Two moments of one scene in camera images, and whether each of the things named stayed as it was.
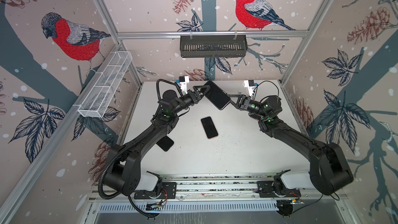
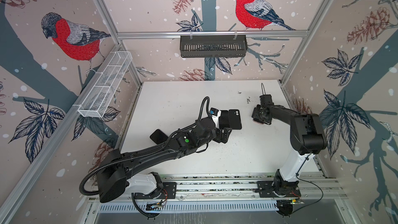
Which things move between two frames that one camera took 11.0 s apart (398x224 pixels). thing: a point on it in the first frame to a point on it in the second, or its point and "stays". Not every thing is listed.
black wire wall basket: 213,47 stays
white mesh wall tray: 96,103 stays
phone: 218,97 to 235,119
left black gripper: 193,96 to 219,138
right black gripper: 244,102 to 256,112
